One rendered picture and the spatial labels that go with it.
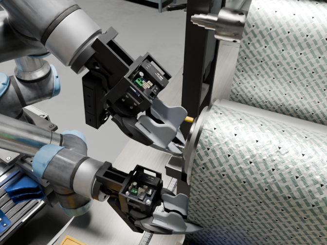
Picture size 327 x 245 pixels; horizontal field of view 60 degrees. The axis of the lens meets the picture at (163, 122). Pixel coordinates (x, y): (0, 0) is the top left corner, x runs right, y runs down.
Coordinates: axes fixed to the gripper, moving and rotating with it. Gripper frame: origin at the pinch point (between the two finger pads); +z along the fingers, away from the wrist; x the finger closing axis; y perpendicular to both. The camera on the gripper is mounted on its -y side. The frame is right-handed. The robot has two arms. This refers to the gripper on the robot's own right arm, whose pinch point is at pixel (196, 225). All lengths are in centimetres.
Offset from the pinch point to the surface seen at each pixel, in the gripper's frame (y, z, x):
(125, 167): -19.0, -27.2, 18.2
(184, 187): -1.4, -5.3, 7.8
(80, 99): -109, -142, 124
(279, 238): 7.0, 12.9, -0.2
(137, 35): -109, -151, 251
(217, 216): 6.5, 3.1, -0.2
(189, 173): 16.7, -2.1, -1.3
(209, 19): 25.6, -9.7, 29.8
